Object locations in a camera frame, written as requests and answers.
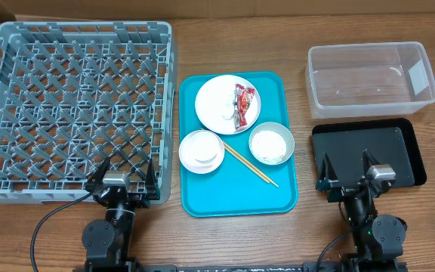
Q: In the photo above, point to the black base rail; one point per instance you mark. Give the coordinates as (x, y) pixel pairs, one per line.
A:
(240, 268)

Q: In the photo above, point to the white rice pile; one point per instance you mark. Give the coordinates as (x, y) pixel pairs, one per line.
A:
(268, 147)

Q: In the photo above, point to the white cup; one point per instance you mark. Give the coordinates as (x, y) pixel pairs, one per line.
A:
(204, 147)

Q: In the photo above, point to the black tray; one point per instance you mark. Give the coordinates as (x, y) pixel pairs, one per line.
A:
(344, 152)

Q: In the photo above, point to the pink small bowl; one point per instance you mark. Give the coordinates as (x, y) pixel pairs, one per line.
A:
(189, 164)

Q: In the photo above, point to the clear plastic bin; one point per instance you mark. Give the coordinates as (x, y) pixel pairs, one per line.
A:
(371, 79)

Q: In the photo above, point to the large white plate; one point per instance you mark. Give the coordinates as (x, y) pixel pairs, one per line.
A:
(210, 101)

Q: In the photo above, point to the white tissue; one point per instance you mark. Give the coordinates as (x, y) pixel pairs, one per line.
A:
(228, 110)

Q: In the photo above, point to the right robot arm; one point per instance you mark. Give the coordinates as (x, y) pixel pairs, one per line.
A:
(378, 239)

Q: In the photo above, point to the red snack wrapper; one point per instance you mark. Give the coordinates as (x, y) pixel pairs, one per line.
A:
(242, 101)

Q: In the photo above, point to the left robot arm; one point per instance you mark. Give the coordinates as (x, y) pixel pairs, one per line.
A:
(107, 241)

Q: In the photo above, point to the grey dishwasher rack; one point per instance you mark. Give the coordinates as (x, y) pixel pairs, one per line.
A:
(74, 94)

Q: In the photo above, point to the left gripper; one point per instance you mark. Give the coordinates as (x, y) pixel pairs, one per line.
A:
(151, 183)

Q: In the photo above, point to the teal serving tray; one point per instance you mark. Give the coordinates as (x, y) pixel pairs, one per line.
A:
(234, 189)

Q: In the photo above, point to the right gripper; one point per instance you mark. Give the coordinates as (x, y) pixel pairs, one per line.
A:
(348, 186)

